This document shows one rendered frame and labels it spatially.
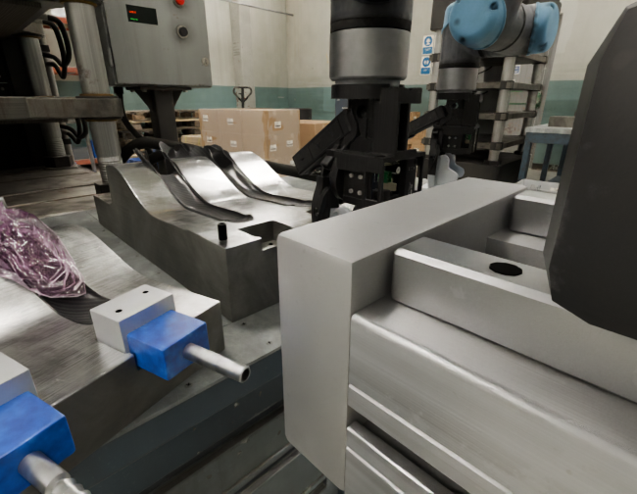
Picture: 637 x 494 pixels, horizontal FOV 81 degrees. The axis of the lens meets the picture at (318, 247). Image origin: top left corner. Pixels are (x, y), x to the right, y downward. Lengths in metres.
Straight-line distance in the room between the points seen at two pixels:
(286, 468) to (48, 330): 0.39
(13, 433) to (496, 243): 0.26
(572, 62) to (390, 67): 6.54
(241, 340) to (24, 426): 0.20
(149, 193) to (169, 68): 0.74
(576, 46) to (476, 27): 6.27
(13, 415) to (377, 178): 0.32
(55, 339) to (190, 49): 1.09
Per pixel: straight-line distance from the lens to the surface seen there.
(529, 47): 0.78
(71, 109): 1.10
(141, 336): 0.31
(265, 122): 4.36
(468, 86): 0.83
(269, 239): 0.49
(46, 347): 0.36
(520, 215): 0.19
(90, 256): 0.47
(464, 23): 0.66
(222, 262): 0.41
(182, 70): 1.33
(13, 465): 0.27
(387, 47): 0.37
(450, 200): 0.17
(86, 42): 1.11
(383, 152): 0.37
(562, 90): 6.88
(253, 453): 0.57
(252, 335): 0.41
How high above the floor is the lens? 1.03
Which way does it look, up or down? 21 degrees down
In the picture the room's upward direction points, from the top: straight up
